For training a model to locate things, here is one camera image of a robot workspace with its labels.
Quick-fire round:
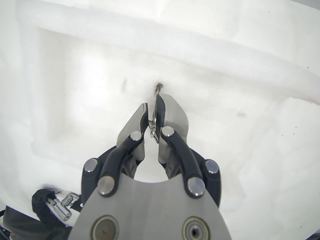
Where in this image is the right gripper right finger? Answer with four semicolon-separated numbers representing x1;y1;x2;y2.
155;93;222;208

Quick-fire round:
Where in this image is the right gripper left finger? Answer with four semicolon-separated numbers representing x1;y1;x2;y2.
81;103;149;208

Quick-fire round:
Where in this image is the small silver key with ring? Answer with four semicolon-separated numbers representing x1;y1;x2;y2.
148;83;164;144

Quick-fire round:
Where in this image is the small silver padlock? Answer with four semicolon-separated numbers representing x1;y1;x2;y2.
47;192;81;223

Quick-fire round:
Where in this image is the white foam tray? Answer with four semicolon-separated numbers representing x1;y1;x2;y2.
0;0;320;240

